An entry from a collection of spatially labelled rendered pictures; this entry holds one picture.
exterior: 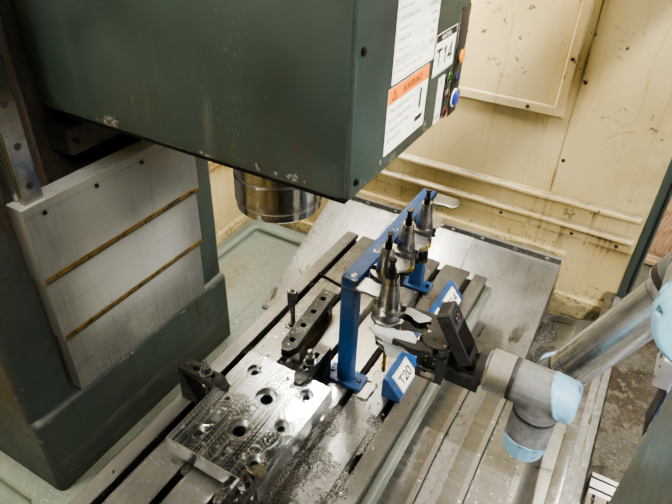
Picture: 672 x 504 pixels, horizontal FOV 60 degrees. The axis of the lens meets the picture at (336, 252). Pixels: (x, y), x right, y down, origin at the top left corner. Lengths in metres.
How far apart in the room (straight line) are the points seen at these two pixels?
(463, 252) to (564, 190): 0.40
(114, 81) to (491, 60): 1.19
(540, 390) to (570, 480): 0.58
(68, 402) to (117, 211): 0.49
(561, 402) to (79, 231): 0.99
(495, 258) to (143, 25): 1.48
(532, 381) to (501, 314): 0.99
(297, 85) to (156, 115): 0.29
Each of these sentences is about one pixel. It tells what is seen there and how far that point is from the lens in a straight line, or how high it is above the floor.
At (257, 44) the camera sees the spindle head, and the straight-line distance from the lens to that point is 0.82.
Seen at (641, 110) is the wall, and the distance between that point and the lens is 1.86.
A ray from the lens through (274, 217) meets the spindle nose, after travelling 1.00.
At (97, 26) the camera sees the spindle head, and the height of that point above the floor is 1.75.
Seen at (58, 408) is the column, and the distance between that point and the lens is 1.58.
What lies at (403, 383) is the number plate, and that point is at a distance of 1.45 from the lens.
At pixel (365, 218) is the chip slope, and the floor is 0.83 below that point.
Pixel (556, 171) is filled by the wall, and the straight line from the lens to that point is 1.96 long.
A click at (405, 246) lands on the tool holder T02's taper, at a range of 1.35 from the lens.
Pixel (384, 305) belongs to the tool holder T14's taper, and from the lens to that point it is 1.02.
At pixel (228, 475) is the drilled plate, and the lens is 1.24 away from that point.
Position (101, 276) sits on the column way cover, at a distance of 1.43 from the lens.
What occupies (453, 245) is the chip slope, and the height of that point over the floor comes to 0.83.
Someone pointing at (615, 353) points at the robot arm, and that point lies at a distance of 1.07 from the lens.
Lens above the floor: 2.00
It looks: 36 degrees down
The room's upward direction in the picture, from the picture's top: 2 degrees clockwise
